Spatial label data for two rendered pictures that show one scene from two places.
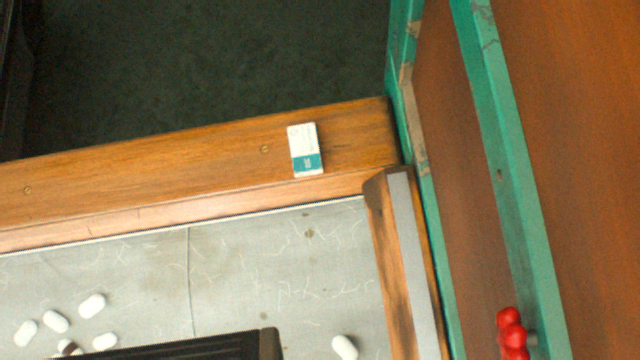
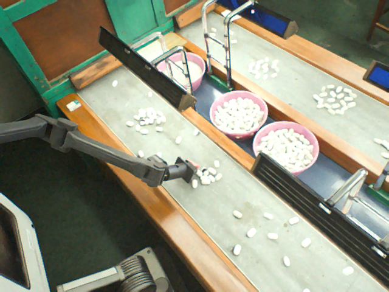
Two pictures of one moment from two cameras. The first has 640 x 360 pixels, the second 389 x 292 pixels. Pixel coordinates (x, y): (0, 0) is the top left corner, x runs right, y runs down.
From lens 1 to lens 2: 1.52 m
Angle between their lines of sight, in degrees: 47
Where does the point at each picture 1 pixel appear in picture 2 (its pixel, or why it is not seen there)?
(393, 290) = (95, 70)
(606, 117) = not seen: outside the picture
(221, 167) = (84, 117)
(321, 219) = (89, 101)
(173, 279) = (115, 115)
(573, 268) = not seen: outside the picture
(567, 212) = not seen: outside the picture
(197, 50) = (64, 260)
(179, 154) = (84, 126)
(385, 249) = (87, 75)
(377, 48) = (47, 205)
